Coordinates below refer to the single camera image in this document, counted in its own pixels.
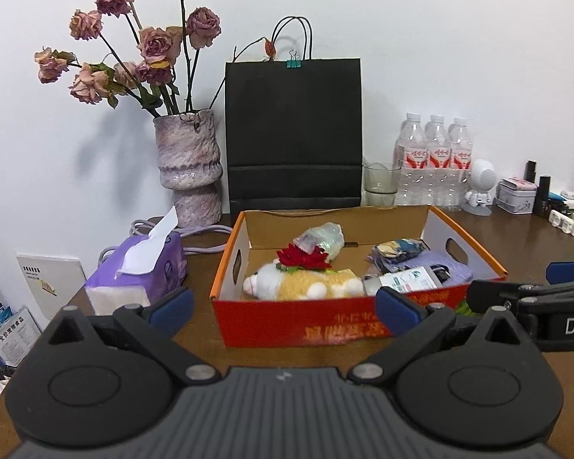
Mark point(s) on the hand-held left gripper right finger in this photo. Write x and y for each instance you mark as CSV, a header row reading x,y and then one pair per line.
x,y
399,311

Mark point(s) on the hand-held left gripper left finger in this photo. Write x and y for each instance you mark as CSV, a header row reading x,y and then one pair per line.
x,y
172,311

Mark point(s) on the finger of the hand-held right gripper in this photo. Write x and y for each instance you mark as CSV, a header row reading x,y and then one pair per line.
x,y
492,296
571,272

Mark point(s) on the white plastic bottle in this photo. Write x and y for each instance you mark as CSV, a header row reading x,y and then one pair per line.
x,y
406,279

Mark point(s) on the patterned blue cloth pouch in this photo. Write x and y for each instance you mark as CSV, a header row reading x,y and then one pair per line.
x,y
397,252

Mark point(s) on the iridescent clear plastic bag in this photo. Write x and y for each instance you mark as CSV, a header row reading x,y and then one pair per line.
x,y
327,239

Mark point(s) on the yellow white plush toy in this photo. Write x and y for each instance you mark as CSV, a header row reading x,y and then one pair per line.
x,y
296,287

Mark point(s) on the red cardboard box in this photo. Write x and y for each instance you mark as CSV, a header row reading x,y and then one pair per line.
x,y
277,322

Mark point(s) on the red fabric flower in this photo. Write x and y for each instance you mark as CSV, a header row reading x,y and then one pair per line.
x,y
301,257

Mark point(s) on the purple tissue box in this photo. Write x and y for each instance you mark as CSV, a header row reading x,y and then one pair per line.
x,y
148,267

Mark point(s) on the teal flat case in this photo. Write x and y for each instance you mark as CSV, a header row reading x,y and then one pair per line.
x,y
557,196

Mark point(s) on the tall black cosmetic tube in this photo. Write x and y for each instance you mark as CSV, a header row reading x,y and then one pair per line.
x,y
543,196

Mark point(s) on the small grey tin box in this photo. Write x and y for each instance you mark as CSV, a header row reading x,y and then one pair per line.
x,y
515,196

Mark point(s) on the short black lipstick tube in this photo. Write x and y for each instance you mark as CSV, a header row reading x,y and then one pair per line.
x,y
530,171

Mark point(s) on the white robot figurine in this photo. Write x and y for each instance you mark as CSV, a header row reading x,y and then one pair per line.
x,y
480,177

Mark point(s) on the clear drinking glass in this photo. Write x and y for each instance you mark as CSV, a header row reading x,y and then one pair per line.
x,y
381,184

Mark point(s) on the white labelled board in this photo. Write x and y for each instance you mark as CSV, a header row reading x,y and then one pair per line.
x,y
48,277

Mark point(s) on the clear water bottle red label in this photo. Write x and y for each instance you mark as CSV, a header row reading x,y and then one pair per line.
x,y
461,162
438,162
411,162

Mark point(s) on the purple ceramic vase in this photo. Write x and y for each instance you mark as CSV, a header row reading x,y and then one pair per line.
x,y
189,162

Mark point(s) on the blue white printed packet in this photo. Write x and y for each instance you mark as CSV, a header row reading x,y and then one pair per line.
x,y
14,334

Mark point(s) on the black paper bag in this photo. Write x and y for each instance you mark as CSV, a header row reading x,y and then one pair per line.
x,y
292,129

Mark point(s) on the dried pink rose bouquet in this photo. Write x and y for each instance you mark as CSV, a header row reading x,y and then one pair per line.
x,y
155,45

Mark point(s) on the teal binder clip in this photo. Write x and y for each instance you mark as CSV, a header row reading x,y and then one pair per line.
x,y
293,61

